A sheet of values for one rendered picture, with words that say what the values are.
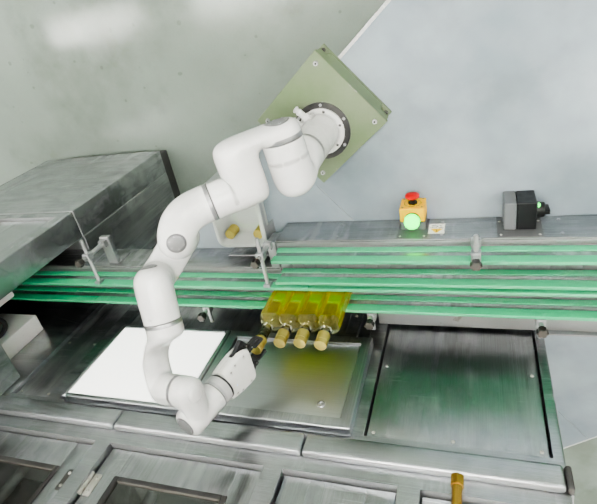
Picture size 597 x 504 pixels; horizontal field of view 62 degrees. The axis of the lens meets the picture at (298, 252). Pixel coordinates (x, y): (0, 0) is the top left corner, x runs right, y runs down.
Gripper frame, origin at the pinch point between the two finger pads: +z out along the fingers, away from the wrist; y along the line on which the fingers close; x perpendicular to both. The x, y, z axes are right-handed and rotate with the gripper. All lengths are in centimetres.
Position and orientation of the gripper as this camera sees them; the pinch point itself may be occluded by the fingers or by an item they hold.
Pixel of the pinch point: (256, 347)
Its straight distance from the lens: 138.0
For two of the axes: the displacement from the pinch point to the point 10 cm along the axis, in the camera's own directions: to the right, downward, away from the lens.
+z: 5.2, -5.1, 6.9
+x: -8.3, -1.2, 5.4
